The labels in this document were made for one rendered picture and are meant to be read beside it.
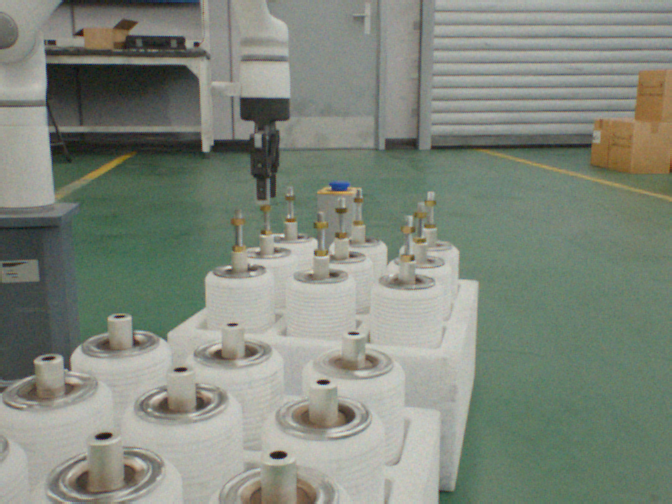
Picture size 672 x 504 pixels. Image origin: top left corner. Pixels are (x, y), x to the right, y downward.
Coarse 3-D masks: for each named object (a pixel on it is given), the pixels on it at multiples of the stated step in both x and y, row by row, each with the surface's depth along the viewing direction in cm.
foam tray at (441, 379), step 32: (192, 320) 105; (448, 320) 104; (288, 352) 95; (320, 352) 94; (384, 352) 92; (416, 352) 92; (448, 352) 92; (288, 384) 96; (416, 384) 92; (448, 384) 91; (448, 416) 92; (448, 448) 93; (448, 480) 94
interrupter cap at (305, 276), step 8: (296, 272) 101; (304, 272) 102; (312, 272) 102; (336, 272) 102; (344, 272) 101; (296, 280) 98; (304, 280) 97; (312, 280) 97; (320, 280) 97; (328, 280) 97; (336, 280) 97; (344, 280) 98
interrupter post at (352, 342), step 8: (344, 336) 67; (352, 336) 67; (360, 336) 67; (344, 344) 67; (352, 344) 67; (360, 344) 67; (344, 352) 68; (352, 352) 67; (360, 352) 67; (344, 360) 68; (352, 360) 67; (360, 360) 68
